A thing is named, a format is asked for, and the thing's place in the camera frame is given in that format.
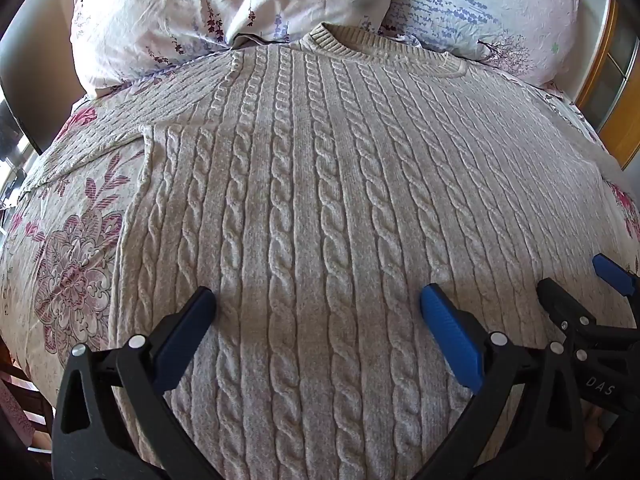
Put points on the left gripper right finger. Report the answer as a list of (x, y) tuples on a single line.
[(524, 420)]

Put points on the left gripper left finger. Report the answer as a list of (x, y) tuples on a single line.
[(90, 439)]

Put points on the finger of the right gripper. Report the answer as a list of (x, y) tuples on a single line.
[(624, 282), (563, 309)]

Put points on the orange wooden cabinet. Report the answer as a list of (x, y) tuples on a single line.
[(603, 76)]

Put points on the floral bed sheet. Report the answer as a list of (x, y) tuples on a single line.
[(70, 249)]

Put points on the white blue-floral pillow right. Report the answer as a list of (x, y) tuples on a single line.
[(529, 39)]

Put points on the dark headboard panel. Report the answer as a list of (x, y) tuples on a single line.
[(38, 76)]

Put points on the white floral pillow left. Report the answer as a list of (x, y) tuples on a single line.
[(118, 41)]

